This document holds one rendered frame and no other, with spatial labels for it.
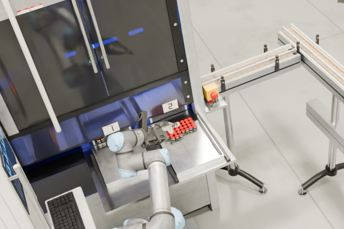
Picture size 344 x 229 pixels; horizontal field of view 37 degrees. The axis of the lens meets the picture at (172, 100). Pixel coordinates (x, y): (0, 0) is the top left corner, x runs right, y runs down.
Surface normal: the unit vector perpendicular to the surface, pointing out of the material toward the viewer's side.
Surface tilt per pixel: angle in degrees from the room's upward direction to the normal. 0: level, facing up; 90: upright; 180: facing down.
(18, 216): 90
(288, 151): 0
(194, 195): 90
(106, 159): 0
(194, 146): 0
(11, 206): 90
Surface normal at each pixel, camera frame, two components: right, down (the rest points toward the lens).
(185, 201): 0.37, 0.56
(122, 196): -0.15, -0.75
